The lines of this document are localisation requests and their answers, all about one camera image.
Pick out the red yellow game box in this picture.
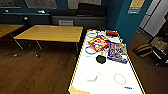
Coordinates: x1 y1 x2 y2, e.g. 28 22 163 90
87 35 111 53

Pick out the black round puck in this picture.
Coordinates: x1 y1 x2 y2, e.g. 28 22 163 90
95 54 107 64

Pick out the light wooden game table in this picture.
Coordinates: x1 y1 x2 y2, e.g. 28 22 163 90
13 24 84 57
68 28 147 94

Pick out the white paper sheet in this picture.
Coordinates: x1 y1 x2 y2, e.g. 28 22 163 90
58 19 74 27

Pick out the dark grey sofa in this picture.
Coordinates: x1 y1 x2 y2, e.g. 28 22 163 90
49 3 108 30

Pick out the red bowl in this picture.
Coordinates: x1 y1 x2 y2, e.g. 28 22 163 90
105 30 120 37

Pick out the dark framed window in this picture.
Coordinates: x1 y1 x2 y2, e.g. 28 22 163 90
67 0 103 10
23 0 58 10
0 0 22 9

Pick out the long dark sofa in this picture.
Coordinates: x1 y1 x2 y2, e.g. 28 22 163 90
0 13 51 28

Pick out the yellow wall sign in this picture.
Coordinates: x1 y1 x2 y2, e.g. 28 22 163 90
128 0 147 15

